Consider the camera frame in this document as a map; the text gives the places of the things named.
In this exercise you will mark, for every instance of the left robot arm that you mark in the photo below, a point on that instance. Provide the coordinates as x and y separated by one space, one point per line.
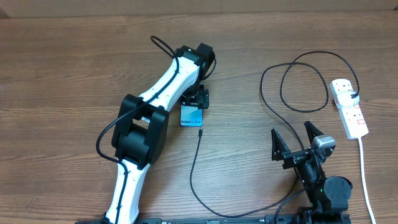
140 129

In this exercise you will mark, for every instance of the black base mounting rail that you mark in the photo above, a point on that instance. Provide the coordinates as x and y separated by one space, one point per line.
268 219

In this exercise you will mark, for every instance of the white USB charger plug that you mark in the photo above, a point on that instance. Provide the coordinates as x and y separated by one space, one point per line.
346 98

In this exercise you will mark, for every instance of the Samsung Galaxy smartphone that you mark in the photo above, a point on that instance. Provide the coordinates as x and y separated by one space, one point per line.
191 116

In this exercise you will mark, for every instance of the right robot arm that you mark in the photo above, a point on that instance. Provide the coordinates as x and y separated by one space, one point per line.
328 196

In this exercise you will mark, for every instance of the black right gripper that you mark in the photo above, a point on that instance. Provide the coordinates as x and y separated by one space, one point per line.
280 152

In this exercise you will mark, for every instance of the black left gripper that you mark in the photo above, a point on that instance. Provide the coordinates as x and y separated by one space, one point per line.
201 99

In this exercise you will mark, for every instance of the white power strip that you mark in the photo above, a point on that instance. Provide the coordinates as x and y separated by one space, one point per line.
351 117

